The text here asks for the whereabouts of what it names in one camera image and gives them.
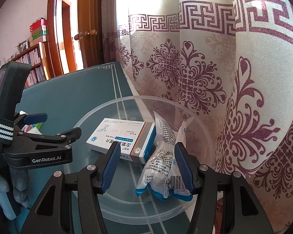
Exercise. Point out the person's left hand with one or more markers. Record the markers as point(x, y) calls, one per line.
point(20, 187)

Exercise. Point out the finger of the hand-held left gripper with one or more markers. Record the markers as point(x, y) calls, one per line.
point(35, 118)
point(63, 137)

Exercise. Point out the cream curtain with purple pattern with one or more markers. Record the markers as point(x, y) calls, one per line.
point(210, 53)

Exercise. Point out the white printed plastic packet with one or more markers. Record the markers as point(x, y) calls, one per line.
point(158, 165)

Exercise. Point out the green flat box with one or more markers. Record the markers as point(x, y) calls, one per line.
point(38, 37)

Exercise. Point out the white and blue medicine box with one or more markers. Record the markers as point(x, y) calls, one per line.
point(117, 131)

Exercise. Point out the brass door knob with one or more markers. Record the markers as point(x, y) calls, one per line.
point(90, 33)

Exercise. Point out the wooden door frame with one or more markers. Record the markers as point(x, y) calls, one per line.
point(52, 29)

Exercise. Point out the teal table cover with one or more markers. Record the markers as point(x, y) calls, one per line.
point(75, 95)

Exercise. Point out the red and white box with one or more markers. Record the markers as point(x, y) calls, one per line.
point(39, 24)

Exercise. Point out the brown flat box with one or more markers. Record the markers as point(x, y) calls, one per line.
point(39, 31)

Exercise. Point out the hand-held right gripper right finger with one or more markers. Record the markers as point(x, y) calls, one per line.
point(183, 168)

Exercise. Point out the wooden bookshelf with books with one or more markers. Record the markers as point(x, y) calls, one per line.
point(35, 61)

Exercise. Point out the tan cardboard box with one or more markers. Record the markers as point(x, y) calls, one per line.
point(39, 43)

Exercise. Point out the small picture frame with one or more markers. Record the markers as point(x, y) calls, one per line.
point(23, 45)

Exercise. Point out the clear plastic bowl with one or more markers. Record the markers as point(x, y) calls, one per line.
point(146, 209)

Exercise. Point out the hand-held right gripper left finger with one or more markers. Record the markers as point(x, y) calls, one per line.
point(111, 168)

